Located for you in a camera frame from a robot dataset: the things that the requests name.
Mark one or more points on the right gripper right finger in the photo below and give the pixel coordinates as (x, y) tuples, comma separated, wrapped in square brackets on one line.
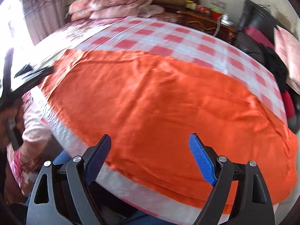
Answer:
[(205, 158)]

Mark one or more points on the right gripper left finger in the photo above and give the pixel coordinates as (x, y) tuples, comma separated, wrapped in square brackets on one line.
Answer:
[(94, 158)]

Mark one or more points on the orange pants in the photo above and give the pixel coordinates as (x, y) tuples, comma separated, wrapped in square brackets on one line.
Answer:
[(149, 105)]

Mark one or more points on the black clothing pile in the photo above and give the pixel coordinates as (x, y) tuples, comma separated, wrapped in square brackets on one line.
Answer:
[(277, 67)]

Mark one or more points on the person's left hand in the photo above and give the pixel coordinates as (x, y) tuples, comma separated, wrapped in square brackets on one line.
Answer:
[(12, 126)]

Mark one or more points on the floral bed sheet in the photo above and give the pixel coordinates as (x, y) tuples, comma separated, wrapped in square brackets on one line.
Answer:
[(45, 136)]

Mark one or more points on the pink curtain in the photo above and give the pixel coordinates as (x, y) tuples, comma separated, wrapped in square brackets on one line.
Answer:
[(43, 17)]

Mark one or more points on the red garment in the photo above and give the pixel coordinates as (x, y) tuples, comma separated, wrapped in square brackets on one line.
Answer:
[(288, 105)]

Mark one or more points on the pink checkered plastic sheet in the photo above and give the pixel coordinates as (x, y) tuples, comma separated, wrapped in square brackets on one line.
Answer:
[(165, 39)]

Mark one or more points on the magenta cloth on armchair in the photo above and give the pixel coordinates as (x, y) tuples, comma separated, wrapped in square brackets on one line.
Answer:
[(258, 37)]

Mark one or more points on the carved wooden nightstand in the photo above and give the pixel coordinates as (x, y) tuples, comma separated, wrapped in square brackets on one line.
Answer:
[(203, 23)]

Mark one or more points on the black leather armchair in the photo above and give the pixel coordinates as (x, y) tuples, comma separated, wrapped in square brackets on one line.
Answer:
[(257, 16)]

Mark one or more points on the pink floral pillow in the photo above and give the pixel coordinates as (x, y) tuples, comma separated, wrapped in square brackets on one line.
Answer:
[(287, 48)]

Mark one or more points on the red mug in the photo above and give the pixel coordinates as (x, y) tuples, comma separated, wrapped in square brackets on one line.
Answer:
[(215, 15)]

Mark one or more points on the folded floral quilt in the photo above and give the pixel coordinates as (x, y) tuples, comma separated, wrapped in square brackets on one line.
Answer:
[(108, 9)]

